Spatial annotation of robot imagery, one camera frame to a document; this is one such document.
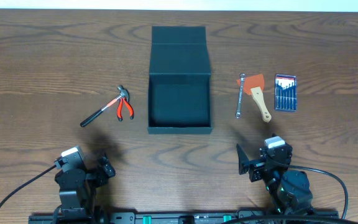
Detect precision screwdriver set case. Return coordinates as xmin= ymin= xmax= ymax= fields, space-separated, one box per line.
xmin=274 ymin=74 xmax=298 ymax=112

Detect small hammer black handle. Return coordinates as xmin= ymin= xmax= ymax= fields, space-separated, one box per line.
xmin=80 ymin=85 xmax=129 ymax=128

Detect orange scraper wooden handle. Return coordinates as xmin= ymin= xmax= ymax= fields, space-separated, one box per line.
xmin=236 ymin=74 xmax=272 ymax=123

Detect silver combination wrench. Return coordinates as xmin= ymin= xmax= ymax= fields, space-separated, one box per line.
xmin=236 ymin=73 xmax=246 ymax=119

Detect red handled pliers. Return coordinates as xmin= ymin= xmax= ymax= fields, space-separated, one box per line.
xmin=116 ymin=96 xmax=135 ymax=122

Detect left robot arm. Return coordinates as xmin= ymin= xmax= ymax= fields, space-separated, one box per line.
xmin=52 ymin=152 xmax=116 ymax=224

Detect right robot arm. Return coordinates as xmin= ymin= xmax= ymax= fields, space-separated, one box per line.
xmin=236 ymin=143 xmax=313 ymax=215

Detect black open gift box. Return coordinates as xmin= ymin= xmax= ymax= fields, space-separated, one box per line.
xmin=147 ymin=26 xmax=213 ymax=134

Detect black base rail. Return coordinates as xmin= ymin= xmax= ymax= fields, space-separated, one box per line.
xmin=28 ymin=210 xmax=339 ymax=224

